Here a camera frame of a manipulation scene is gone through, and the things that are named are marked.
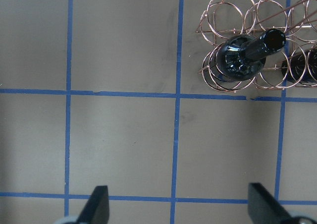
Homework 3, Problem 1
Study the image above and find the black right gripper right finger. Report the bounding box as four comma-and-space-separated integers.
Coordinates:
248, 183, 293, 224

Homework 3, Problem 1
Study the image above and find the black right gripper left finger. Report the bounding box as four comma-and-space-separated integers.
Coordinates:
77, 185, 109, 224

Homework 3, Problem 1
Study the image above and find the dark wine bottle in basket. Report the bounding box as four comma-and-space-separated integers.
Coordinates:
215, 28, 286, 82

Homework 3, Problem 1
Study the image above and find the copper wire wine basket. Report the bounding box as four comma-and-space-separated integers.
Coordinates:
196, 0, 317, 92

